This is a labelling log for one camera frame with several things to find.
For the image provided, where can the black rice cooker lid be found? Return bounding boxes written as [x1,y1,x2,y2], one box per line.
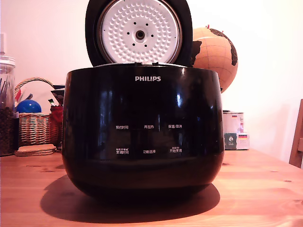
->
[85,0,194,68]

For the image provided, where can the black Philips rice cooker body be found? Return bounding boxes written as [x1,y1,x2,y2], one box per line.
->
[62,64,225,204]

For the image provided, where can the white tin can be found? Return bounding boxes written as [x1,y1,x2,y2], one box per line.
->
[222,109,245,134]

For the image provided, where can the cork globe with dark continents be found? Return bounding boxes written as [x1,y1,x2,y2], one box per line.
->
[191,23,239,94]

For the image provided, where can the red fabric pouch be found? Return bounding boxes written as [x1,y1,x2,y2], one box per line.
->
[49,105,64,124]

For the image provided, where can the dark patterned bowl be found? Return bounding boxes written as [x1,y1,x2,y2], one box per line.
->
[50,88,66,107]

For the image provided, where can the stack of cork coasters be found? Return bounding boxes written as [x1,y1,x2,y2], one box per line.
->
[14,144,58,157]

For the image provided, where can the blue ball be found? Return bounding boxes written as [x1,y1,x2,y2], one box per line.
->
[16,99,43,114]

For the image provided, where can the tall glass storage jar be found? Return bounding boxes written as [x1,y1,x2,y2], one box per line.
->
[0,55,17,157]

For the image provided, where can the wooden chair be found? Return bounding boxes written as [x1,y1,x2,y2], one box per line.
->
[288,98,303,169]

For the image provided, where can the woven wicker basket with handle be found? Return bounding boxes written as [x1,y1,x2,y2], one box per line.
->
[14,77,63,148]

